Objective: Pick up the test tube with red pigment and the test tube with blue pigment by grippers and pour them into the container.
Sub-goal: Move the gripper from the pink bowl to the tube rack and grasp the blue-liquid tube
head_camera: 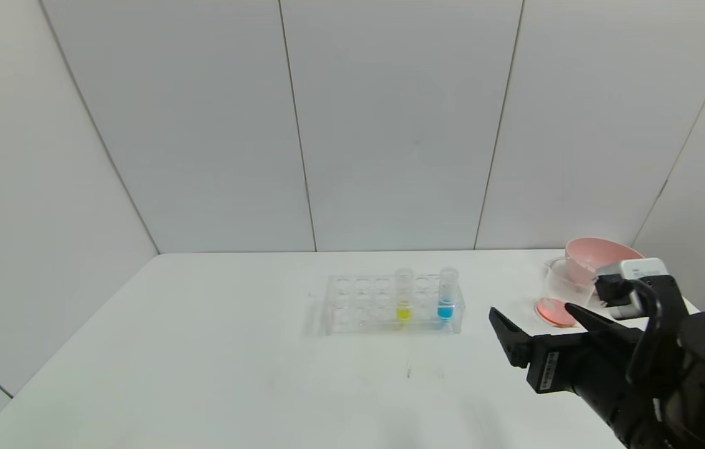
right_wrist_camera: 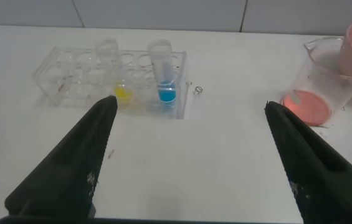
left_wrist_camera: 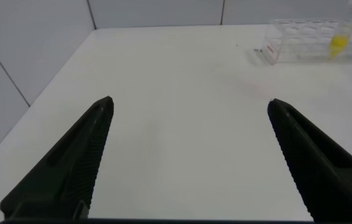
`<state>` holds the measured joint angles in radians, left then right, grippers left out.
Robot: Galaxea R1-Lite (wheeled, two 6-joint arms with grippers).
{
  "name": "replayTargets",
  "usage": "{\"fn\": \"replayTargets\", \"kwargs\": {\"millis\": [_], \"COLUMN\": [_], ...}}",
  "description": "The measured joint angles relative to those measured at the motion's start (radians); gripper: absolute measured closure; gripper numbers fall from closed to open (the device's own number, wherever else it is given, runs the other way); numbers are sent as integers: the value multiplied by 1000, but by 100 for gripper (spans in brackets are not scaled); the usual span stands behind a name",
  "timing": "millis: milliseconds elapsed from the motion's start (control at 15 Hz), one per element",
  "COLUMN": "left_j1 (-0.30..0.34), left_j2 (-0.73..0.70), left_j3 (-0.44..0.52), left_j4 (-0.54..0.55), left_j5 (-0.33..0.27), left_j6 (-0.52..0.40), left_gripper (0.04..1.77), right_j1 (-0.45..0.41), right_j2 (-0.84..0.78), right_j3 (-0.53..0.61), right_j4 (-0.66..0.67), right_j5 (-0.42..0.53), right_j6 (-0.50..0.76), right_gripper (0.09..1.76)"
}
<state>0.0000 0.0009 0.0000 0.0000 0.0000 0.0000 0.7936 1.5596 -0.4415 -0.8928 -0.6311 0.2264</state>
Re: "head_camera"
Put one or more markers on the pink bowl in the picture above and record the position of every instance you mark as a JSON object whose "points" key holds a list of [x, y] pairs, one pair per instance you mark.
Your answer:
{"points": [[596, 252]]}

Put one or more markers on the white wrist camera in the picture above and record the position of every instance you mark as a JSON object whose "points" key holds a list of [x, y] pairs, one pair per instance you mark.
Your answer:
{"points": [[642, 269]]}

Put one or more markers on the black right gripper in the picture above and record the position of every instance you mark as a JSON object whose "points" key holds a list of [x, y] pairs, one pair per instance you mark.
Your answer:
{"points": [[550, 365]]}

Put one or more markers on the test tube with blue pigment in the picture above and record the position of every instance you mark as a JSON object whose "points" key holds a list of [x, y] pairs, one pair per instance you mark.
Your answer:
{"points": [[445, 307]]}

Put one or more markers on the clear glass beaker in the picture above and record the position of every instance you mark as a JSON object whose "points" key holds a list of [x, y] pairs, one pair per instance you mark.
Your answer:
{"points": [[555, 296]]}

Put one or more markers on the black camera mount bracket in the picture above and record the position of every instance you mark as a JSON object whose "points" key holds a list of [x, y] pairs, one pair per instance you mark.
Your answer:
{"points": [[664, 312]]}

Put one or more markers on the clear plastic test tube rack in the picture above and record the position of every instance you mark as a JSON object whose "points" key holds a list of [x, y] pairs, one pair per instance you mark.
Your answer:
{"points": [[365, 312]]}

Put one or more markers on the test tube with yellow pigment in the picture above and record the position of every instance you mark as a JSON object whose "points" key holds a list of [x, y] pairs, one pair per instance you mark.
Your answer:
{"points": [[403, 308]]}

